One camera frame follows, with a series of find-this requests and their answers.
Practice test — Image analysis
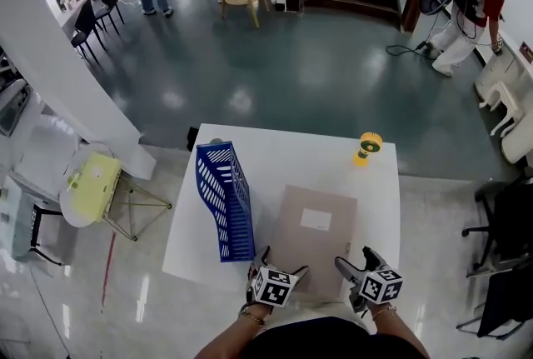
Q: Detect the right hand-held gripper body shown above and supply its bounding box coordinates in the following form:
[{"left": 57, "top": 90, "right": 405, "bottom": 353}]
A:
[{"left": 347, "top": 267, "right": 405, "bottom": 312}]

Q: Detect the black dining chair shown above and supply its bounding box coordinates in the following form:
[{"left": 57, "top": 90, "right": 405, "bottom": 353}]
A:
[
  {"left": 94, "top": 0, "right": 126, "bottom": 33},
  {"left": 69, "top": 0, "right": 106, "bottom": 63}
]

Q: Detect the white chair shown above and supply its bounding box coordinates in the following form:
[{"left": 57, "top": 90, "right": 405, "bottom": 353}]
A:
[{"left": 499, "top": 113, "right": 533, "bottom": 167}]

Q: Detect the thin bracelet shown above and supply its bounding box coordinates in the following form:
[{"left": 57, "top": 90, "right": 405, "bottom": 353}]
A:
[{"left": 371, "top": 305, "right": 398, "bottom": 322}]

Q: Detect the person's dark top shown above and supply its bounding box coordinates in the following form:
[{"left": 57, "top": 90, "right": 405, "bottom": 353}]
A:
[{"left": 244, "top": 315, "right": 431, "bottom": 359}]

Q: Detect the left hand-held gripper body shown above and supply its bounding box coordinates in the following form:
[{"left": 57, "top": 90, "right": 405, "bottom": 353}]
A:
[{"left": 245, "top": 263, "right": 301, "bottom": 311}]

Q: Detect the table with pale tablecloth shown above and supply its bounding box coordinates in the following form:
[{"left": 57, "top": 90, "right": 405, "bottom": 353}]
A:
[{"left": 0, "top": 176, "right": 42, "bottom": 262}]

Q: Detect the yellow sponge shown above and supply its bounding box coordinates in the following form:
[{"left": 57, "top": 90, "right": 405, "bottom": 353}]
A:
[{"left": 70, "top": 152, "right": 124, "bottom": 223}]

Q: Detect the yellow tape roll toy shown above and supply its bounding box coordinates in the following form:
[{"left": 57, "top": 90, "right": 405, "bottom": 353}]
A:
[{"left": 352, "top": 132, "right": 383, "bottom": 168}]

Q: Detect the person's left forearm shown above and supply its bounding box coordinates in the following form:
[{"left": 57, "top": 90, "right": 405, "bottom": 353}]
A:
[{"left": 194, "top": 304, "right": 268, "bottom": 359}]

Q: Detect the white stool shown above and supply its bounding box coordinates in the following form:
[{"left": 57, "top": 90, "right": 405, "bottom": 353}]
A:
[{"left": 477, "top": 80, "right": 522, "bottom": 137}]

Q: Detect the person's right forearm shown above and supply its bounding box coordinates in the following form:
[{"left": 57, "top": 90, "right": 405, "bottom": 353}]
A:
[{"left": 370, "top": 304, "right": 431, "bottom": 359}]

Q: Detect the white cabinet desk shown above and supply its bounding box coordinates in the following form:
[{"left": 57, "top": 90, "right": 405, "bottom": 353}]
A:
[{"left": 473, "top": 30, "right": 533, "bottom": 102}]

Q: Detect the black office chair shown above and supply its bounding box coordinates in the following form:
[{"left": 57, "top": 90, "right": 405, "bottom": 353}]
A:
[
  {"left": 461, "top": 173, "right": 533, "bottom": 279},
  {"left": 456, "top": 265, "right": 533, "bottom": 341}
]

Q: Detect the blue file rack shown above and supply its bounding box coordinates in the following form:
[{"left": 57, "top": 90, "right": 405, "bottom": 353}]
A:
[{"left": 195, "top": 140, "right": 257, "bottom": 264}]

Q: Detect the black metal chair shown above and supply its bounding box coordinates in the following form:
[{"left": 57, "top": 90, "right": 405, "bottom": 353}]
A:
[{"left": 27, "top": 202, "right": 64, "bottom": 267}]

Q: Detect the black floor cable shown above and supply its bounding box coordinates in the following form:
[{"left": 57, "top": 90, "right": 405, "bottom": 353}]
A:
[{"left": 385, "top": 39, "right": 436, "bottom": 57}]

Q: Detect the beaded bracelet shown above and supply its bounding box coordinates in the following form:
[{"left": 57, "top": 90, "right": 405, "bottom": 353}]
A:
[{"left": 238, "top": 306, "right": 267, "bottom": 327}]

